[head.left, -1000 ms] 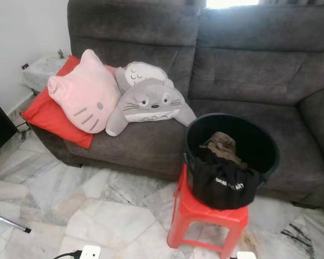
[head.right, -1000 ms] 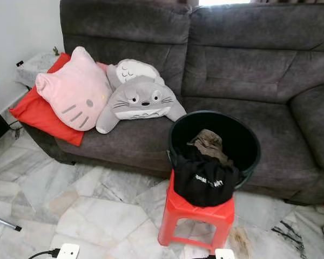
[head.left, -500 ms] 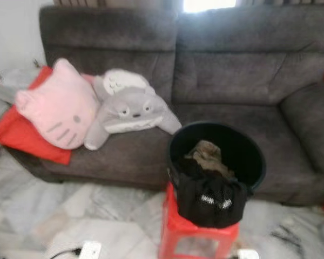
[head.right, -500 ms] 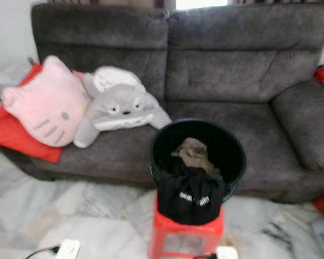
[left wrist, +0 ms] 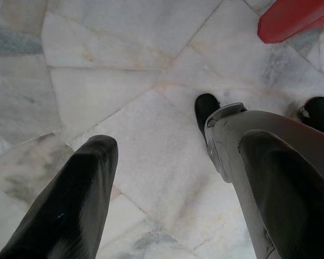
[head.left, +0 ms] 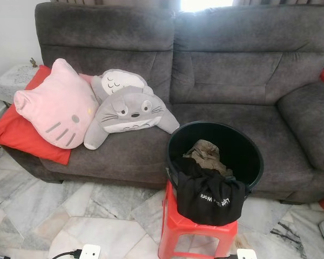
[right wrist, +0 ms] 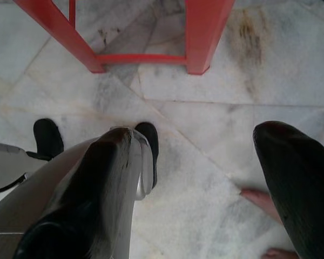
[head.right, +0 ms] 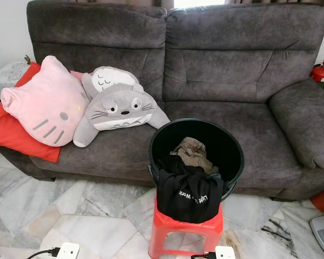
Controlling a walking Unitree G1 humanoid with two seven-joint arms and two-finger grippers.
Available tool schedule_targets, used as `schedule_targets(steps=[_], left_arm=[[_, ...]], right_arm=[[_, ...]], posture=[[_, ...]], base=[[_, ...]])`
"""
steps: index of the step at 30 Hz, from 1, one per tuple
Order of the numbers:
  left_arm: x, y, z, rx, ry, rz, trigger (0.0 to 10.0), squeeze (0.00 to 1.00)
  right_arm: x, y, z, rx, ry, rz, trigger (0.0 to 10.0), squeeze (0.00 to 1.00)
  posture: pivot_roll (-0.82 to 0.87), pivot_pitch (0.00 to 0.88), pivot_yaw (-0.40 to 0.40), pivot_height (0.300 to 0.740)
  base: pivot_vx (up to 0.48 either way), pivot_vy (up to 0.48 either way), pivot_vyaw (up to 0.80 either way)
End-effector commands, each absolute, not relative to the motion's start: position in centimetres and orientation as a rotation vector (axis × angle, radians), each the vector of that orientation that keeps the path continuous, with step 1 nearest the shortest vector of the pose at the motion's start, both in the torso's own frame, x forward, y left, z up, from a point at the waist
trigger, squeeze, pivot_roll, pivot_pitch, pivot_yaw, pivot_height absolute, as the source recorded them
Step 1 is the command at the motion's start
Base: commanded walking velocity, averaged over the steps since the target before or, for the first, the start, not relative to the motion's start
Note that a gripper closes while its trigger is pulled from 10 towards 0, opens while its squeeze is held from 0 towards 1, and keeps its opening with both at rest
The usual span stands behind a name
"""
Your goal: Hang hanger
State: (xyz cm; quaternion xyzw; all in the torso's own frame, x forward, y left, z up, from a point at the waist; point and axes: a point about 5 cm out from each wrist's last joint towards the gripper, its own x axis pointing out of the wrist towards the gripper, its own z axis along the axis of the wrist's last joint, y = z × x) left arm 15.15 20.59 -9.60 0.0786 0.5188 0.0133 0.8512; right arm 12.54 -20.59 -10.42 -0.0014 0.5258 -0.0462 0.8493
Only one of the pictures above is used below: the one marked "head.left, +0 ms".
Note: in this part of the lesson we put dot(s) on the black garment white print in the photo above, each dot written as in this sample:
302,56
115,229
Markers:
205,216

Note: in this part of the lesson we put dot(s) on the black plastic bucket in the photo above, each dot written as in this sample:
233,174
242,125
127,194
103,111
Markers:
243,156

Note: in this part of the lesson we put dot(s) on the dark grey fabric sofa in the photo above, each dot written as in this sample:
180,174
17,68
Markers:
232,70

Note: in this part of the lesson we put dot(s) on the khaki garment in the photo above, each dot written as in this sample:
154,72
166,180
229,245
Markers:
205,152

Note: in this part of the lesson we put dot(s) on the red plastic stool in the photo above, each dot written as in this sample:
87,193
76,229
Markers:
173,226

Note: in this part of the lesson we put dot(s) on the grey cat plush toy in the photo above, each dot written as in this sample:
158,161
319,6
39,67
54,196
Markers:
129,110

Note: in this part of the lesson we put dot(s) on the grey white round plush cushion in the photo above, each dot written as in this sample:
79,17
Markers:
121,81

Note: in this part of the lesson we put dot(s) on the pink cat face cushion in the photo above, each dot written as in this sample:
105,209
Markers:
56,108

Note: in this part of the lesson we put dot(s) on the red cushion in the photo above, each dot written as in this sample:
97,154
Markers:
16,135

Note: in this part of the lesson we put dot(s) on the white lace covered side table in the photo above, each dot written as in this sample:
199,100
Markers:
13,81

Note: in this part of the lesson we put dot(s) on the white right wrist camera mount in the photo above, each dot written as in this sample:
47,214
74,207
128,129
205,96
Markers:
247,254

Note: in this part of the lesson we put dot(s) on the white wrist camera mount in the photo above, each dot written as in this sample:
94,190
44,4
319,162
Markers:
247,254
90,252

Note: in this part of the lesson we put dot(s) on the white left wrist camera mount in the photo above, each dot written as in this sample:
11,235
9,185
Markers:
90,252

